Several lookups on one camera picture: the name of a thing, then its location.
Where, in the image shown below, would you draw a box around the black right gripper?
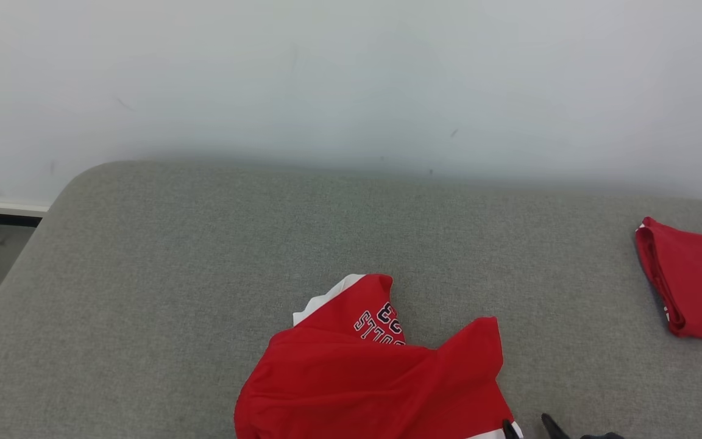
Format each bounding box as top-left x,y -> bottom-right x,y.
502,413 -> 627,439

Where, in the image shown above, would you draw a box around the red white-trimmed basketball shorts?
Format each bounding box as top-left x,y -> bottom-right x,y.
233,273 -> 523,439

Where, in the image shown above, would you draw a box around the red basketball jersey number 23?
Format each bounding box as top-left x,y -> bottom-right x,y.
634,216 -> 702,343

